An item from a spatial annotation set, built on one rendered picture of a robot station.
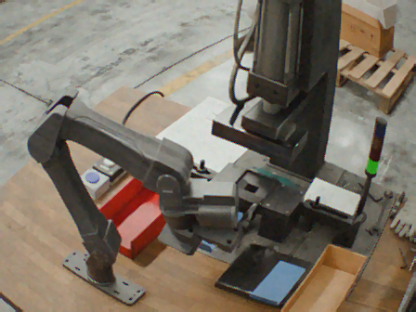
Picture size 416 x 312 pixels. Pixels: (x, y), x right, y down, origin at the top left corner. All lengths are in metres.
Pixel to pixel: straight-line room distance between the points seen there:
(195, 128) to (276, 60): 0.59
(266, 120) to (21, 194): 0.65
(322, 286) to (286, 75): 0.47
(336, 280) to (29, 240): 0.74
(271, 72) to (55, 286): 0.65
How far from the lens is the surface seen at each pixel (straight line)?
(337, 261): 1.41
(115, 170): 1.59
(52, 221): 1.48
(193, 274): 1.37
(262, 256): 1.40
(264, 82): 1.30
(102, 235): 1.19
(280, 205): 1.45
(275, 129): 1.32
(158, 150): 1.07
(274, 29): 1.25
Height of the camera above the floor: 1.86
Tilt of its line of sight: 34 degrees down
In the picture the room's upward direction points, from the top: 6 degrees clockwise
